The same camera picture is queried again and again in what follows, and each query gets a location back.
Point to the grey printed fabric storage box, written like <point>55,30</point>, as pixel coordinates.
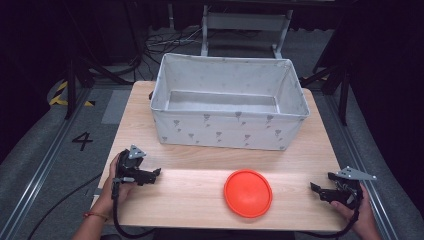
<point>220,130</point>

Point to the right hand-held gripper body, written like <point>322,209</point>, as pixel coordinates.
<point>348,195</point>

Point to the orange round plastic disc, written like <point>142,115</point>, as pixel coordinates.
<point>248,194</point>

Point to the aluminium floor rail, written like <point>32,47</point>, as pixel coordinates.
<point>43,170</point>
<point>361,166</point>

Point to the yellow black hazard tape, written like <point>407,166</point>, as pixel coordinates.
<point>58,96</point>

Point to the person's left hand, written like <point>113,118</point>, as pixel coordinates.
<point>107,196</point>

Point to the grey metal frame stand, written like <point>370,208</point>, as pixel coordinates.
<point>245,21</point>

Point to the black metal tripod stand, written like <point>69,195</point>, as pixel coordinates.
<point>70,86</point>
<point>343,93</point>

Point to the person's right hand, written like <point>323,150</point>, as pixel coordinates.
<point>363,220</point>

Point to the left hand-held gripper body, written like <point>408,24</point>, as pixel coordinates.
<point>131,168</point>

